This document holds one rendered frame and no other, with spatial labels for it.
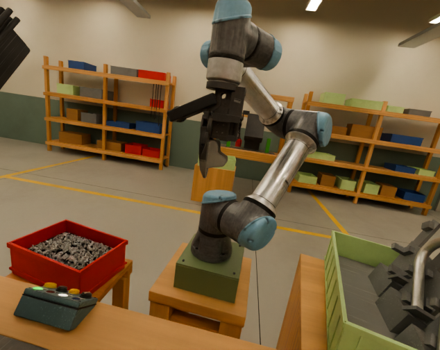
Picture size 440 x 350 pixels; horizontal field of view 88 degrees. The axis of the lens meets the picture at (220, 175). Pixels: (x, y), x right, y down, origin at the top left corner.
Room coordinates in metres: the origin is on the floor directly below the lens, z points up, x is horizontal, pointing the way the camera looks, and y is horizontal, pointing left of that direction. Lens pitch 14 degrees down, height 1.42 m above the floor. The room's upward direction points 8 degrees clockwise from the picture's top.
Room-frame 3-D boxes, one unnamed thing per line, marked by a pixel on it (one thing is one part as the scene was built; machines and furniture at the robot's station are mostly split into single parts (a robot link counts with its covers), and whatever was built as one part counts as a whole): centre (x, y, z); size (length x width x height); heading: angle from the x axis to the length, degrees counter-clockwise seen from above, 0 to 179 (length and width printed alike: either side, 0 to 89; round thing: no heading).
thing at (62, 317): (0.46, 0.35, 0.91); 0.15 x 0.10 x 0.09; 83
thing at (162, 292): (0.75, -0.01, 0.83); 0.32 x 0.32 x 0.04; 81
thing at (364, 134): (5.13, -3.10, 1.12); 3.01 x 0.54 x 2.23; 85
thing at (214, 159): (0.51, 0.02, 1.33); 0.06 x 0.03 x 0.09; 83
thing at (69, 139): (5.66, 2.88, 1.10); 3.01 x 0.55 x 2.20; 85
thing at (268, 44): (0.61, -0.03, 1.59); 0.11 x 0.11 x 0.08; 46
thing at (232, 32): (0.53, 0.02, 1.59); 0.09 x 0.08 x 0.11; 136
